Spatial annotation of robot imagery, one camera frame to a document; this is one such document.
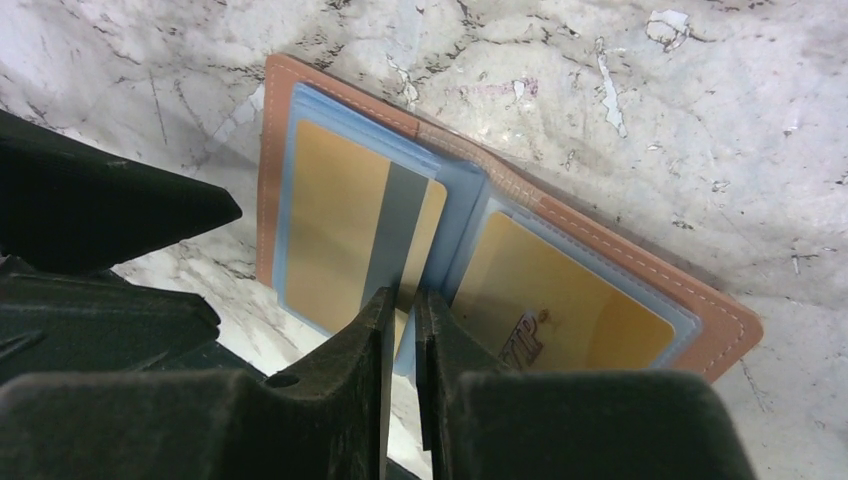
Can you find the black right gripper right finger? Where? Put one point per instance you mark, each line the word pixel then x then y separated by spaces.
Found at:
pixel 482 419

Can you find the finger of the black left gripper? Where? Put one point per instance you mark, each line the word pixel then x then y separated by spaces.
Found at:
pixel 69 208
pixel 100 322

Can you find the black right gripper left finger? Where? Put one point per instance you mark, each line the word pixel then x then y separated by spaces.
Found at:
pixel 325 416

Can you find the gold vip credit card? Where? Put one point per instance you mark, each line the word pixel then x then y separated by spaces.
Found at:
pixel 536 309

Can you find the tan leather card holder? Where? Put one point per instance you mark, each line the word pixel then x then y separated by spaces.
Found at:
pixel 730 329

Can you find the gold card in sleeve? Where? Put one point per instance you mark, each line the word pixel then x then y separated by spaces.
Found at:
pixel 358 221

